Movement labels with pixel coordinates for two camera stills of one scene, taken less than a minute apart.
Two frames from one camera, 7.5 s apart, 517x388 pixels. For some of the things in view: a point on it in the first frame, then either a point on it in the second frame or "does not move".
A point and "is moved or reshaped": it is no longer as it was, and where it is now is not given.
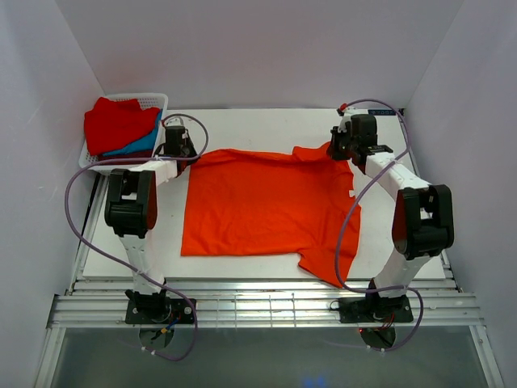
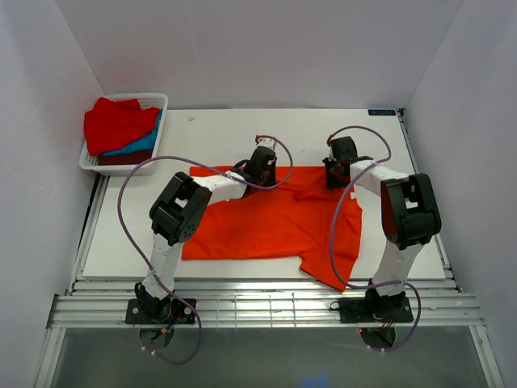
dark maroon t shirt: [146, 153] does not move
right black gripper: [332, 149] → [330, 183]
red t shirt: [113, 124] does not move
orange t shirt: [254, 203] is moved or reshaped
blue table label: [381, 112] does not move
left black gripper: [188, 142] → [272, 180]
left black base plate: [159, 311] does not move
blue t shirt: [144, 143] does not move
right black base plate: [375, 309] does not move
